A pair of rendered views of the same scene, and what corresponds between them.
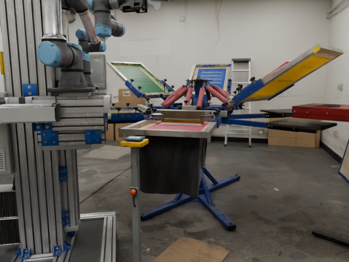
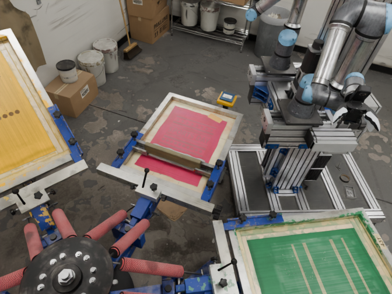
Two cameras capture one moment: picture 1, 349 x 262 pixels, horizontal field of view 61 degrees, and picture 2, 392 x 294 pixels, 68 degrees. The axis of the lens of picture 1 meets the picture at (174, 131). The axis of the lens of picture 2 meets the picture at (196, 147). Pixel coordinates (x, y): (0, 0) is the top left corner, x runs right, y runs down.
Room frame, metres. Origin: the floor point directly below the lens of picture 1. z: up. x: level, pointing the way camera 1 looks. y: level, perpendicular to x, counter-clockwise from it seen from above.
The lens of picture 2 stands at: (3.53, 0.13, 2.35)
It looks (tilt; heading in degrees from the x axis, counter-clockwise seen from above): 48 degrees down; 183
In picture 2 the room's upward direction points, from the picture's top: 6 degrees clockwise
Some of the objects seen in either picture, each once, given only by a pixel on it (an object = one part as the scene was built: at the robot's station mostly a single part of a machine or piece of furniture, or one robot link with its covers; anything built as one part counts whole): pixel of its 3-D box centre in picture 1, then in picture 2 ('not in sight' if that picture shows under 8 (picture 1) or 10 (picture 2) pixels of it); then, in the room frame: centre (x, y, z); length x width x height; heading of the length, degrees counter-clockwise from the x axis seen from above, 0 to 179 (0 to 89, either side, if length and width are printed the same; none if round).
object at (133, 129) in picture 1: (176, 124); (185, 139); (2.24, -0.02, 0.97); 0.79 x 0.58 x 0.04; 166
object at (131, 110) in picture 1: (114, 105); (296, 269); (3.01, 0.60, 1.05); 1.08 x 0.61 x 0.23; 106
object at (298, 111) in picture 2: (82, 79); (302, 104); (2.14, 0.65, 1.31); 0.15 x 0.15 x 0.10
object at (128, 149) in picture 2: (216, 121); (129, 151); (2.41, -0.34, 0.98); 0.30 x 0.05 x 0.07; 166
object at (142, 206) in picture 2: not in sight; (143, 205); (2.79, -0.15, 1.02); 0.17 x 0.06 x 0.05; 166
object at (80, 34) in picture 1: (82, 35); (354, 86); (2.43, 0.72, 1.65); 0.11 x 0.08 x 0.09; 167
